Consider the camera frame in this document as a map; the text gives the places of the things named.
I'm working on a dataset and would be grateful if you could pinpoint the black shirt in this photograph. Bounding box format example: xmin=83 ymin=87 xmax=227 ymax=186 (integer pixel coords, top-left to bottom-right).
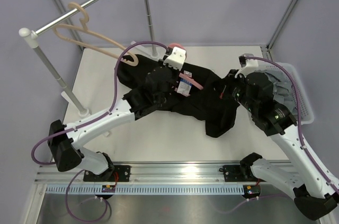
xmin=116 ymin=55 xmax=239 ymax=138

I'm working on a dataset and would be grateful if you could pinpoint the purple cable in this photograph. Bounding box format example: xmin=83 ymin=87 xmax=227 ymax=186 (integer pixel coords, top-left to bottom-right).
xmin=31 ymin=41 xmax=170 ymax=222
xmin=214 ymin=56 xmax=339 ymax=214

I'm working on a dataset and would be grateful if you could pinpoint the pink plastic hanger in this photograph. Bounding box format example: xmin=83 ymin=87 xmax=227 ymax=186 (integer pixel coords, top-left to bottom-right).
xmin=168 ymin=43 xmax=203 ymax=90

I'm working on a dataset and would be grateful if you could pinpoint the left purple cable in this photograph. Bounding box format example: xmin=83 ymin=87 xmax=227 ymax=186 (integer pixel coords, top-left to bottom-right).
xmin=31 ymin=41 xmax=170 ymax=222

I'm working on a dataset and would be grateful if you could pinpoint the white slotted cable duct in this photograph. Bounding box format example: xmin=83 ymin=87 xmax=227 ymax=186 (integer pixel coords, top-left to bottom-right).
xmin=46 ymin=184 xmax=245 ymax=195

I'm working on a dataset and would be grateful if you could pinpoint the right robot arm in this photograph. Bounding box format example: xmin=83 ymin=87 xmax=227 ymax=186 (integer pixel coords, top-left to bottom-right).
xmin=220 ymin=69 xmax=338 ymax=220

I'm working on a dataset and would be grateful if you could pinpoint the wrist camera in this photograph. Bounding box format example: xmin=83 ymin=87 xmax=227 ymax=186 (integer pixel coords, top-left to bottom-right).
xmin=163 ymin=45 xmax=187 ymax=70
xmin=235 ymin=53 xmax=259 ymax=78

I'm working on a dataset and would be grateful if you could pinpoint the grey shirt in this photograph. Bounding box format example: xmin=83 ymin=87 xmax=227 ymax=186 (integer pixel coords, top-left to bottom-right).
xmin=262 ymin=70 xmax=298 ymax=118

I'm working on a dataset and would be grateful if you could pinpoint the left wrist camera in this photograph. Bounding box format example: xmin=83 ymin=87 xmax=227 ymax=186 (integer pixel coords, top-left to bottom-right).
xmin=163 ymin=45 xmax=187 ymax=70

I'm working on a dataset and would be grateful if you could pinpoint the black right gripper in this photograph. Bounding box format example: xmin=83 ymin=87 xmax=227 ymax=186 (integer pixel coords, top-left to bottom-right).
xmin=214 ymin=69 xmax=258 ymax=114

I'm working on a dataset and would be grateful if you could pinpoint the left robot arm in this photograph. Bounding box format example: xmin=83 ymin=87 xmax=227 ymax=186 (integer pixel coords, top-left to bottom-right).
xmin=48 ymin=60 xmax=183 ymax=181

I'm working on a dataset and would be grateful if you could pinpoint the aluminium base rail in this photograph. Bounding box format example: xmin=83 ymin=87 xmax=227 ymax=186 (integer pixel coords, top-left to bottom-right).
xmin=34 ymin=160 xmax=300 ymax=185

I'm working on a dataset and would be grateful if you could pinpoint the beige plastic hanger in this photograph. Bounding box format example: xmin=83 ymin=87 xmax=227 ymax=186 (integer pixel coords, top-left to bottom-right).
xmin=53 ymin=2 xmax=139 ymax=67

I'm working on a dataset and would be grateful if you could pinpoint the metal clothes rack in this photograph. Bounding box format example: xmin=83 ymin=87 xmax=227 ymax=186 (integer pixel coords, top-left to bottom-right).
xmin=19 ymin=0 xmax=155 ymax=118

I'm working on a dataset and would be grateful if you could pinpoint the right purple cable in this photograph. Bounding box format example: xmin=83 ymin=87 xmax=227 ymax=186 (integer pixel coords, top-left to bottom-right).
xmin=214 ymin=56 xmax=339 ymax=214

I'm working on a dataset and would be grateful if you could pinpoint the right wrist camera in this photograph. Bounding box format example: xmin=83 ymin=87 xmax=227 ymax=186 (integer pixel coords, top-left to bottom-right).
xmin=235 ymin=53 xmax=259 ymax=78

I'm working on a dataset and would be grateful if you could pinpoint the white plastic basket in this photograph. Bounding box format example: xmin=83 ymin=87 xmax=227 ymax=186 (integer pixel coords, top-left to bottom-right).
xmin=259 ymin=61 xmax=315 ymax=125

